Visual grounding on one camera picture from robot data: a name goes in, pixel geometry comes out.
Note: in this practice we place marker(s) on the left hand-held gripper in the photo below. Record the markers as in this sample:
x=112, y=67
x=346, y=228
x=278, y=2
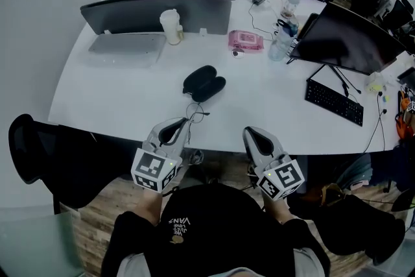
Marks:
x=154, y=168

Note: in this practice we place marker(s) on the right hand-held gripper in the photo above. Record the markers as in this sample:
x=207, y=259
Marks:
x=281, y=179

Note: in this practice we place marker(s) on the black glasses case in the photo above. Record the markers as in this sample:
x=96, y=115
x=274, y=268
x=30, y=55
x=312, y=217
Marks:
x=202, y=82

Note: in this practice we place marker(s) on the person's left forearm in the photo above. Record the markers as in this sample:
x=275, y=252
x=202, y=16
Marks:
x=149, y=204

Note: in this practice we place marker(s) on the person's right forearm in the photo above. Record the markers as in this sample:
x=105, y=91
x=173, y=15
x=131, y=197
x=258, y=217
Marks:
x=277, y=209

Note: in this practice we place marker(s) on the black keyboard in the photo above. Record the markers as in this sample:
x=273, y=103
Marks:
x=334, y=102

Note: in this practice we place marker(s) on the small round white item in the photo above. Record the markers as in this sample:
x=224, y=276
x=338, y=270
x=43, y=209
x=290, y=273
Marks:
x=238, y=54

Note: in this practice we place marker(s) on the silver keyboard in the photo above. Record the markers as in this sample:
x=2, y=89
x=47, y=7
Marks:
x=126, y=48

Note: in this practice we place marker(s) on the small yellow bottle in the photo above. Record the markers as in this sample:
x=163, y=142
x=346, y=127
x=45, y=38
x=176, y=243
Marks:
x=180, y=34

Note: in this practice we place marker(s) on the person's black t-shirt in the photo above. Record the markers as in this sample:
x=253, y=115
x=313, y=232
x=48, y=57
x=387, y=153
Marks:
x=214, y=230

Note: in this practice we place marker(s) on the black office chair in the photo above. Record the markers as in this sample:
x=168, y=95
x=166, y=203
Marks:
x=74, y=162

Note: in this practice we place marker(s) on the clear water bottle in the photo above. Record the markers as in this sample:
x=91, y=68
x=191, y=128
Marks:
x=281, y=42

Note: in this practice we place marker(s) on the pink wipes packet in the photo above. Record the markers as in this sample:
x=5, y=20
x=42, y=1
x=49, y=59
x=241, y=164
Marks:
x=245, y=39

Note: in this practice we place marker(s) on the black monitor stand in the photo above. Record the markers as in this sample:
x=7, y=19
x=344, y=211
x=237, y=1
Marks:
x=338, y=76

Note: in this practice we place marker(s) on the white lidded cup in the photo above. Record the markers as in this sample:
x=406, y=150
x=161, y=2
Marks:
x=169, y=26

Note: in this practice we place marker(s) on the dark grey monitor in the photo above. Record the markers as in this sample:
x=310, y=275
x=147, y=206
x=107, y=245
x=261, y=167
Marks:
x=152, y=14

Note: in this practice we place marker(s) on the black bag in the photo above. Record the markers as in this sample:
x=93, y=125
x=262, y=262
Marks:
x=350, y=224

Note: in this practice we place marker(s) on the tilted black monitor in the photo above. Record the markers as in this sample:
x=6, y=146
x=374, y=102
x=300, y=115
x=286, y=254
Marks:
x=347, y=39

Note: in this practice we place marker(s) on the glass jar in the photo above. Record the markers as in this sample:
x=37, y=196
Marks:
x=290, y=4

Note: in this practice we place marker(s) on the black phone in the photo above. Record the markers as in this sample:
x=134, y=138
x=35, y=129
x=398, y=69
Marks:
x=408, y=76

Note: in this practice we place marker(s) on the frosted glass side table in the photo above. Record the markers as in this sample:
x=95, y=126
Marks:
x=35, y=246

